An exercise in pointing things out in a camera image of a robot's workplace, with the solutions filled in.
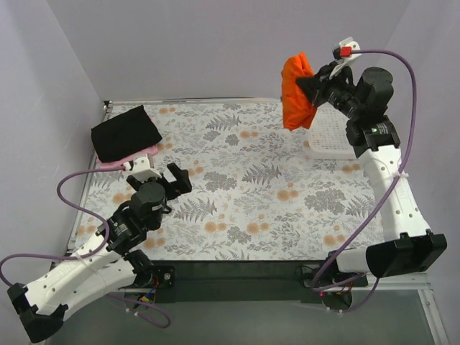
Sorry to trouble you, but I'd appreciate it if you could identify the orange t shirt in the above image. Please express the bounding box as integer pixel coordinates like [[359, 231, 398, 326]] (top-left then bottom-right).
[[280, 52, 317, 131]]

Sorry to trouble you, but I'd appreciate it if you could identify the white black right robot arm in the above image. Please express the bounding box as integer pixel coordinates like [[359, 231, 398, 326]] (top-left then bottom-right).
[[295, 66, 447, 286]]

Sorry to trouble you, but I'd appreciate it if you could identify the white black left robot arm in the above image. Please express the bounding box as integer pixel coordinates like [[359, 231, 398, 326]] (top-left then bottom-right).
[[7, 160, 192, 344]]

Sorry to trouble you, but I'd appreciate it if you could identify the folded pink t shirt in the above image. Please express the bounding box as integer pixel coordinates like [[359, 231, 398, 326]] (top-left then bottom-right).
[[96, 114, 160, 172]]

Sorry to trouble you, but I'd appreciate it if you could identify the white plastic basket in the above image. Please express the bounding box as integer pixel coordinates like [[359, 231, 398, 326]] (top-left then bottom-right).
[[308, 104, 356, 160]]

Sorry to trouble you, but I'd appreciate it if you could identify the folded black t shirt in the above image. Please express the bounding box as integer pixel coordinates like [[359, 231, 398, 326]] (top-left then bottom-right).
[[90, 104, 163, 163]]

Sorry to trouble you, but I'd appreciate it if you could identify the floral table cloth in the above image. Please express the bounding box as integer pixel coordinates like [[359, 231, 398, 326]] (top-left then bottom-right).
[[71, 101, 387, 262]]

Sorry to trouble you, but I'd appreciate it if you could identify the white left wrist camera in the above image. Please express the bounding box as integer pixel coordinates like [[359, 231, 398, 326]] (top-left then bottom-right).
[[123, 154, 162, 183]]

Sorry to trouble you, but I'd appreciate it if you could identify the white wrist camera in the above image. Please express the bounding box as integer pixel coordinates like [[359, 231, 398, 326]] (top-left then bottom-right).
[[123, 154, 162, 183], [329, 37, 361, 79]]

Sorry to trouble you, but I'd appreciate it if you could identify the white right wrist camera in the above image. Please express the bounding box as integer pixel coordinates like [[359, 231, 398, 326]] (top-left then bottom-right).
[[329, 37, 361, 79]]

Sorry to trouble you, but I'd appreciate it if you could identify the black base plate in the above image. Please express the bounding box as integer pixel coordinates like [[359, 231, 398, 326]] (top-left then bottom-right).
[[118, 259, 369, 305]]

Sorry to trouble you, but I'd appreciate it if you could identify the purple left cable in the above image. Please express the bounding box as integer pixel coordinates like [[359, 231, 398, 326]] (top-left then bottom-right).
[[0, 168, 172, 328]]

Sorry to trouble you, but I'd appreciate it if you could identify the aluminium frame rail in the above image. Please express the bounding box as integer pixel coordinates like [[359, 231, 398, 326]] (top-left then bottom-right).
[[46, 262, 450, 345]]

